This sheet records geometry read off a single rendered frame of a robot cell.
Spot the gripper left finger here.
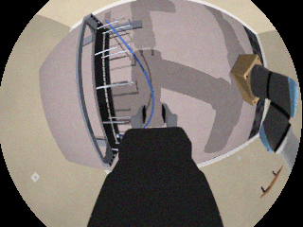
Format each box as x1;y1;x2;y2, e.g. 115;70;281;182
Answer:
131;105;146;129

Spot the grey patch panel rack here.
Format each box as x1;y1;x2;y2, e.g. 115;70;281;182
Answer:
76;13;142;167

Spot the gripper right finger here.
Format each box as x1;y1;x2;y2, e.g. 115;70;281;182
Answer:
162;104;178;127

